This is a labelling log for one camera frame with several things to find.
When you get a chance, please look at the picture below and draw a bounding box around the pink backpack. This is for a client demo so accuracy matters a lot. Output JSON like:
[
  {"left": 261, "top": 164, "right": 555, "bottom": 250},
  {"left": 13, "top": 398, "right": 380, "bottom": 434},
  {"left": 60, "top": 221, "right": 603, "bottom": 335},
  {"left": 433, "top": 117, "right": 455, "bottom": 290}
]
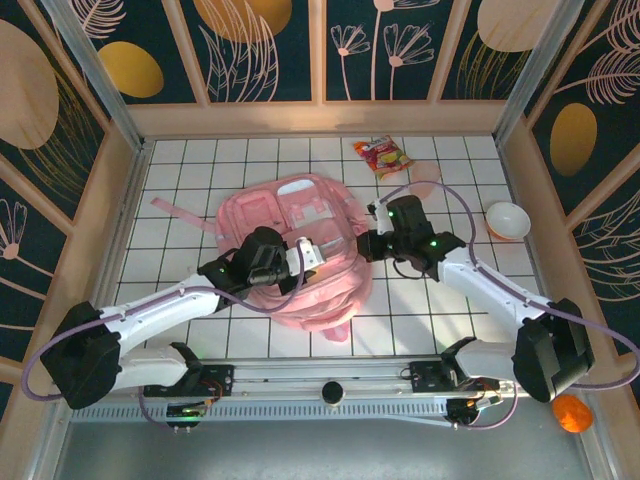
[{"left": 151, "top": 172, "right": 374, "bottom": 344}]

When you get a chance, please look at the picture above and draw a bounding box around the pink plastic cup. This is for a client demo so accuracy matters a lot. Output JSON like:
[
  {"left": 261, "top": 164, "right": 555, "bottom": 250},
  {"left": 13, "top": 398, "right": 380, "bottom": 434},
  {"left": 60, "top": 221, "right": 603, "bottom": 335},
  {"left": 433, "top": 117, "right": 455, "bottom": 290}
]
[{"left": 410, "top": 160, "right": 442, "bottom": 199}]

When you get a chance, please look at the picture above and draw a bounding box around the colourful candy bag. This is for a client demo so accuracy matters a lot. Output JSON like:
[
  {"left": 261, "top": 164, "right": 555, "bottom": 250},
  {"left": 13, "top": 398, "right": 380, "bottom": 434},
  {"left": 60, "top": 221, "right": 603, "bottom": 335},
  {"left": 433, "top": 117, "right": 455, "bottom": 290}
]
[{"left": 352, "top": 138, "right": 416, "bottom": 181}]

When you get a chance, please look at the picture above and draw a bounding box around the white bowl with orange base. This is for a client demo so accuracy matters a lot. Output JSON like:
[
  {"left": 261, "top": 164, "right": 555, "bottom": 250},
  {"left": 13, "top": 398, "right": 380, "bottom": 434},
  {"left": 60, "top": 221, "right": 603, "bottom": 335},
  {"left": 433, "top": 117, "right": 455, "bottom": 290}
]
[{"left": 485, "top": 201, "right": 531, "bottom": 242}]

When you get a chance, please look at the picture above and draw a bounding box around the black round knob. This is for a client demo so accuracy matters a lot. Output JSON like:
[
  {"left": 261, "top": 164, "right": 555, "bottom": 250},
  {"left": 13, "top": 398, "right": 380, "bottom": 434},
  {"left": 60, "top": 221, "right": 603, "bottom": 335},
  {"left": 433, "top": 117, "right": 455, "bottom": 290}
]
[{"left": 321, "top": 380, "right": 347, "bottom": 405}]

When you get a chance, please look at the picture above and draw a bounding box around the left controller board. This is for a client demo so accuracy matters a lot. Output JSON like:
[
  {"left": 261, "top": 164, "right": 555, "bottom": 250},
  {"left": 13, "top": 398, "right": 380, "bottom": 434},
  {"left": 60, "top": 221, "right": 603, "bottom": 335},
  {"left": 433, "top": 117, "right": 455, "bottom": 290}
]
[{"left": 166, "top": 402, "right": 209, "bottom": 430}]

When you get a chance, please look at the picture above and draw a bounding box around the controller board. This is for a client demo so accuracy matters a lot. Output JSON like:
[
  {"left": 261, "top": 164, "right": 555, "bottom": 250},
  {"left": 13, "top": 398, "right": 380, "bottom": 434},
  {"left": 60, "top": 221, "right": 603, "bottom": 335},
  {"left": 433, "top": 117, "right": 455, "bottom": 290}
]
[
  {"left": 446, "top": 394, "right": 504, "bottom": 427},
  {"left": 166, "top": 402, "right": 209, "bottom": 430}
]

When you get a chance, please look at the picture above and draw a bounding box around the right controller board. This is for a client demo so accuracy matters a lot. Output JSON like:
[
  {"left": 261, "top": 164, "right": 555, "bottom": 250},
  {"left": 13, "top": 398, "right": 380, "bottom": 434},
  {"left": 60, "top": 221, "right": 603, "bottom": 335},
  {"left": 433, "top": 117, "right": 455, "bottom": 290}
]
[{"left": 446, "top": 394, "right": 504, "bottom": 427}]

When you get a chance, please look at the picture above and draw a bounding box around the orange ball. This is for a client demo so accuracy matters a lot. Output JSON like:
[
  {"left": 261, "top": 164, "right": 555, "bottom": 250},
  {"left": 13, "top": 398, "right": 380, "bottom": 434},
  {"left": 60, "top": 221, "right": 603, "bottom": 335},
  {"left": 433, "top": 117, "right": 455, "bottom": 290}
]
[{"left": 551, "top": 394, "right": 594, "bottom": 433}]

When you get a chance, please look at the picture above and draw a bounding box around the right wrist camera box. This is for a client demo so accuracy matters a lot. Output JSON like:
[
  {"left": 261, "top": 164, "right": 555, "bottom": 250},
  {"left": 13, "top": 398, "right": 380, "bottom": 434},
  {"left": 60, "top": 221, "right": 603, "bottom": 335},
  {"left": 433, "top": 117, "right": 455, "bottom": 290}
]
[{"left": 367, "top": 199, "right": 396, "bottom": 236}]

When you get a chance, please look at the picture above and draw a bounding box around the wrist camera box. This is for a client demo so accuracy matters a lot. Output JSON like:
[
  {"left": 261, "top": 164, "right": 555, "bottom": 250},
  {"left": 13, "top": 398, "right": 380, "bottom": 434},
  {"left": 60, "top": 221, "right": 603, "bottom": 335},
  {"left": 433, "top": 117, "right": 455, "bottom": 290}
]
[
  {"left": 292, "top": 238, "right": 326, "bottom": 274},
  {"left": 367, "top": 199, "right": 396, "bottom": 236}
]

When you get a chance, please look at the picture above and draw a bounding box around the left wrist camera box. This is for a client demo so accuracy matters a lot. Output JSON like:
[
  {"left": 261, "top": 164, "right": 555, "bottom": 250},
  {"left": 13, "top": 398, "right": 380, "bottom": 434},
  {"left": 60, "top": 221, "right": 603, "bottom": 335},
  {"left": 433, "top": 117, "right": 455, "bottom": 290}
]
[{"left": 292, "top": 238, "right": 326, "bottom": 274}]

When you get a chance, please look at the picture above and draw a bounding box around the aluminium rail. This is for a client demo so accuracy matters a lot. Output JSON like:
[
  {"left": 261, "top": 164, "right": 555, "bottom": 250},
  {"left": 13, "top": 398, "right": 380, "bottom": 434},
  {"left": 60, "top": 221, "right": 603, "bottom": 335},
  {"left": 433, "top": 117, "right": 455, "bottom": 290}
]
[{"left": 49, "top": 355, "right": 589, "bottom": 401}]

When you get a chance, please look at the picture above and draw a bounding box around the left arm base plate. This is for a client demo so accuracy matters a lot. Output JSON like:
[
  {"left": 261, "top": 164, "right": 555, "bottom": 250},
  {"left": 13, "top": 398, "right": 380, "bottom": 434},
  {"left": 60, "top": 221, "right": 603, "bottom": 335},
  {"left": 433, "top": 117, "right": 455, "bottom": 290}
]
[{"left": 143, "top": 363, "right": 236, "bottom": 399}]

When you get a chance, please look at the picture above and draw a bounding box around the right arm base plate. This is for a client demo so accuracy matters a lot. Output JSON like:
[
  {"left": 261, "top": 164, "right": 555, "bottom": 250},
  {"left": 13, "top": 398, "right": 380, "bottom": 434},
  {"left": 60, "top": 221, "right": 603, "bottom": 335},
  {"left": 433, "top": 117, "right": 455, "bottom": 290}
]
[{"left": 408, "top": 358, "right": 501, "bottom": 394}]

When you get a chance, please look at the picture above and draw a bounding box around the slotted cable duct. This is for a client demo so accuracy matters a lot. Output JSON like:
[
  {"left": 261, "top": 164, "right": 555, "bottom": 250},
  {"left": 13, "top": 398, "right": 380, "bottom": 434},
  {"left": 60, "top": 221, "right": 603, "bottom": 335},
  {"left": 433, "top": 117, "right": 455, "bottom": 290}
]
[{"left": 69, "top": 399, "right": 451, "bottom": 424}]

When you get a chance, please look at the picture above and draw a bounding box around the aluminium corner post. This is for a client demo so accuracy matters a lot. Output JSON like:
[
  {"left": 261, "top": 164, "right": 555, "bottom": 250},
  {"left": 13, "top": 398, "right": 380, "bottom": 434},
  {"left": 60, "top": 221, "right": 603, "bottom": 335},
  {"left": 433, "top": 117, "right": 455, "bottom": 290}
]
[
  {"left": 39, "top": 0, "right": 146, "bottom": 151},
  {"left": 492, "top": 0, "right": 586, "bottom": 146}
]

